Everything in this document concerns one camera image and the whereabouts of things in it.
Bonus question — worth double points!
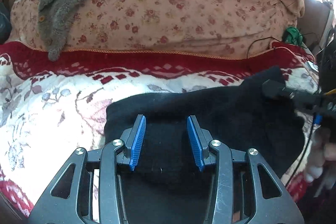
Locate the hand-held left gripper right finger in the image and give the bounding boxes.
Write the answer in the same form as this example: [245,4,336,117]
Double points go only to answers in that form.
[186,115,305,224]

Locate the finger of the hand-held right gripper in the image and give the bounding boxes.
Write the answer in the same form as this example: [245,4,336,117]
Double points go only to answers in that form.
[262,79,324,110]

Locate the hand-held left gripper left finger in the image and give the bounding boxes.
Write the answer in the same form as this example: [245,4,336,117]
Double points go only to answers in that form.
[28,114,147,224]

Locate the black pants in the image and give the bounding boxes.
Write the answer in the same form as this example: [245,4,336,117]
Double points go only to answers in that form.
[104,66,314,224]

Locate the person's right hand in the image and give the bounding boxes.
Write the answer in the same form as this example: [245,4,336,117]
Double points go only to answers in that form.
[304,132,336,184]

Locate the green cloth bundle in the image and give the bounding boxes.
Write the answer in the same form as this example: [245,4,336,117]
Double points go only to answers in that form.
[285,27,303,44]

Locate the brown furniture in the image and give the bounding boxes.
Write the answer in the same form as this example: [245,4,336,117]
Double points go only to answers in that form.
[302,0,336,52]

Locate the red white floral fleece blanket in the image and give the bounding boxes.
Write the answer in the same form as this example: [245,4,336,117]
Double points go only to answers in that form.
[0,42,336,219]

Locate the pink floral quilt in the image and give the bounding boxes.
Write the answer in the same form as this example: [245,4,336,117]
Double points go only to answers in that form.
[10,0,298,59]

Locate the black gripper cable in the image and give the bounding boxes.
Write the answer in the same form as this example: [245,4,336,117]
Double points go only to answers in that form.
[285,112,317,186]

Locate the thin black cable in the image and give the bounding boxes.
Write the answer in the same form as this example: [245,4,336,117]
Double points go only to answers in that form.
[247,32,319,59]

